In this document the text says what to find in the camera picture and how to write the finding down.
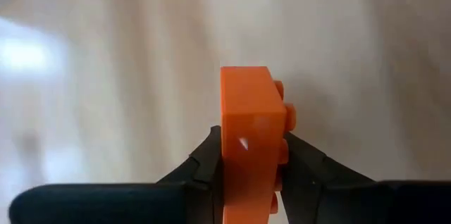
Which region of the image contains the long orange studded brick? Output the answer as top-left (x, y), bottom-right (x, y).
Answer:
top-left (220, 66), bottom-right (297, 224)

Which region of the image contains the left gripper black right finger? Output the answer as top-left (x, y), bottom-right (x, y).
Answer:
top-left (278, 131), bottom-right (451, 224)

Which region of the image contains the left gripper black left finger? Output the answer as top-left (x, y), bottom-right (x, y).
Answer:
top-left (7, 125), bottom-right (224, 224)

